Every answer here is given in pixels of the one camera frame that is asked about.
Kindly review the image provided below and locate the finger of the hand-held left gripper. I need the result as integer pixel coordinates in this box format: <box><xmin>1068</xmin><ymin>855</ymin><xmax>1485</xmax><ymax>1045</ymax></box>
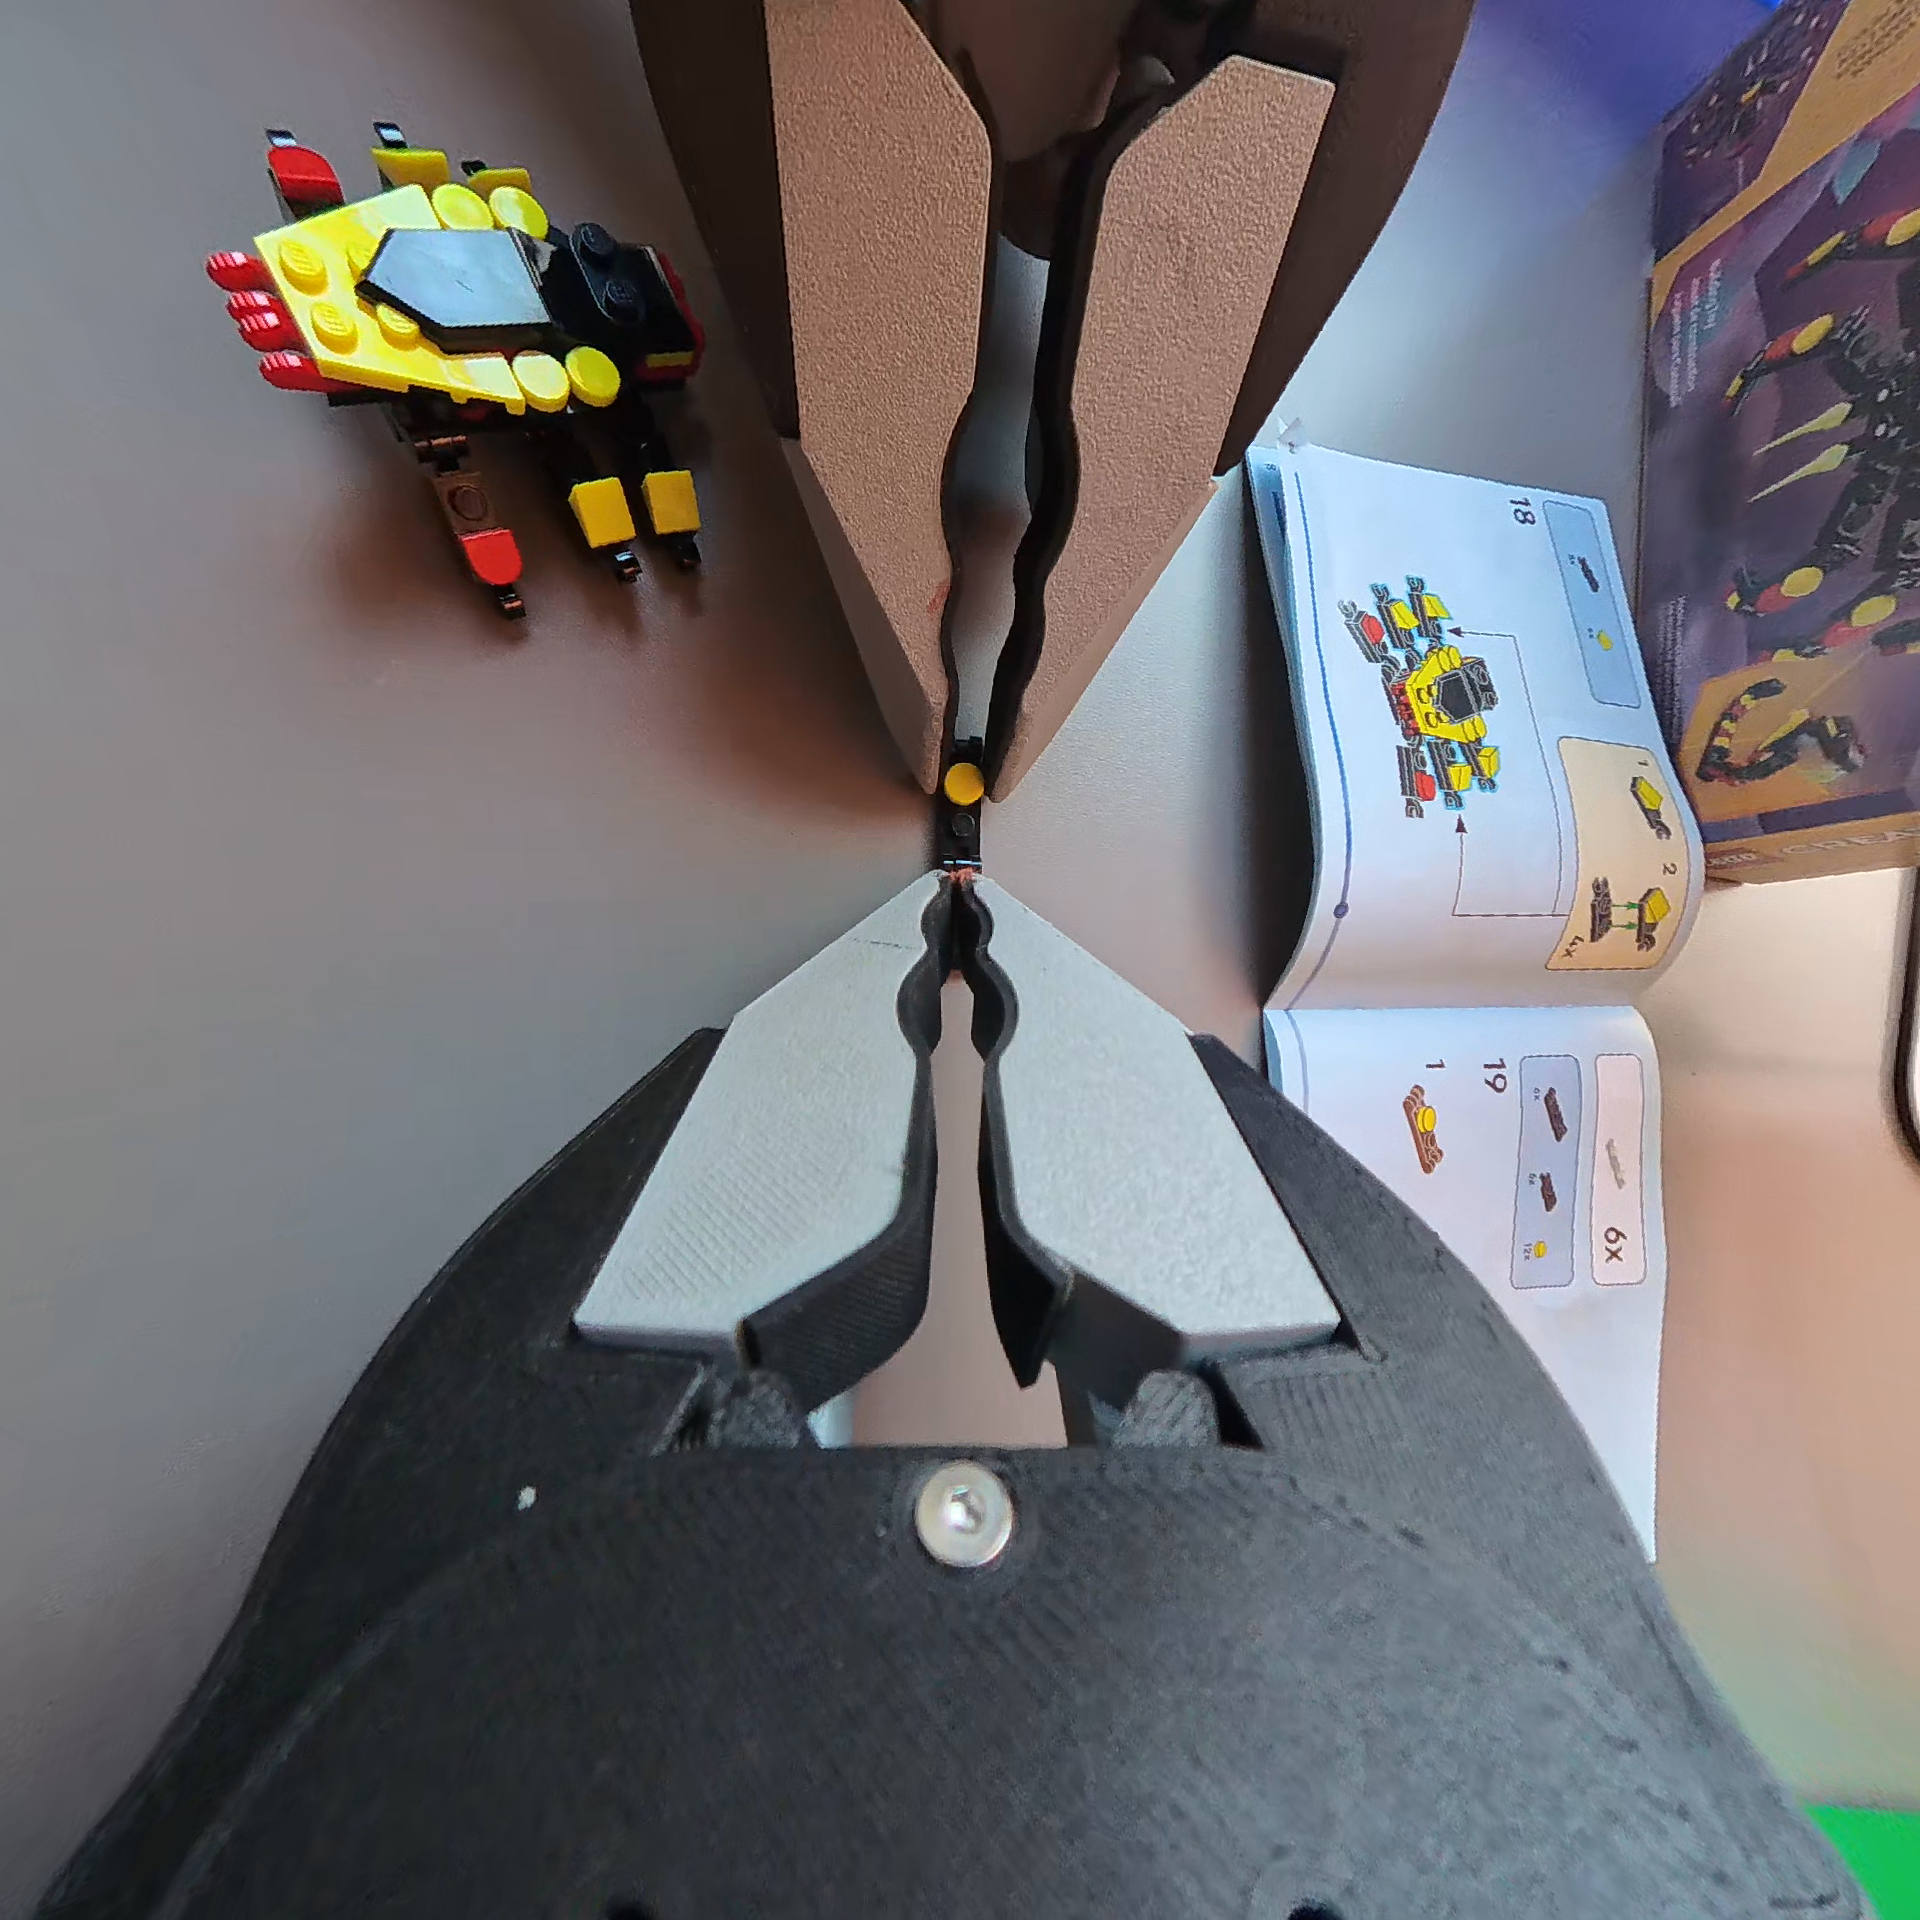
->
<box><xmin>982</xmin><ymin>54</ymin><xmax>1340</xmax><ymax>799</ymax></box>
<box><xmin>761</xmin><ymin>0</ymin><xmax>1000</xmax><ymax>792</ymax></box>

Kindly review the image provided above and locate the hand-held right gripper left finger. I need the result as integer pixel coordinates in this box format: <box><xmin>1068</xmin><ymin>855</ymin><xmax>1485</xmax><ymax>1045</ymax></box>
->
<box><xmin>574</xmin><ymin>872</ymin><xmax>962</xmax><ymax>1412</ymax></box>

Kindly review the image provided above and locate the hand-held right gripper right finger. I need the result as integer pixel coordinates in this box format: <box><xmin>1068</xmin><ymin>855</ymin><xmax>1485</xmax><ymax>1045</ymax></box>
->
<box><xmin>948</xmin><ymin>877</ymin><xmax>1342</xmax><ymax>1427</ymax></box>

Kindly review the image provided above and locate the black yellow-studded lego leg assembly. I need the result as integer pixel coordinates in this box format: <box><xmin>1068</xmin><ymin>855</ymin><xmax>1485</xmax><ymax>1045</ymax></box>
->
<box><xmin>932</xmin><ymin>731</ymin><xmax>995</xmax><ymax>876</ymax></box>

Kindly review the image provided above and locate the yellow black red lego model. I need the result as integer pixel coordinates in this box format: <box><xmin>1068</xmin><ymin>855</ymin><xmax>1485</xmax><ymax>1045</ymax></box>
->
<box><xmin>206</xmin><ymin>118</ymin><xmax>707</xmax><ymax>619</ymax></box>

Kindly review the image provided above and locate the lego instruction booklet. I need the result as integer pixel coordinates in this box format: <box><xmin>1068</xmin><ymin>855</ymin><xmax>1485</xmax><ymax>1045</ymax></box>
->
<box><xmin>1246</xmin><ymin>435</ymin><xmax>1710</xmax><ymax>1560</ymax></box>

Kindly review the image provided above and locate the purple lego set box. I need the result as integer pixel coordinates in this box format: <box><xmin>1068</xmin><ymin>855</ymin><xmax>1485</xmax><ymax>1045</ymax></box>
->
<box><xmin>1635</xmin><ymin>0</ymin><xmax>1920</xmax><ymax>886</ymax></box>

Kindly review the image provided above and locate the green plastic bin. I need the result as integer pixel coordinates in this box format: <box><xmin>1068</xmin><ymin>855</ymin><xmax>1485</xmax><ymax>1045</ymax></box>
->
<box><xmin>1798</xmin><ymin>1798</ymin><xmax>1920</xmax><ymax>1920</ymax></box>

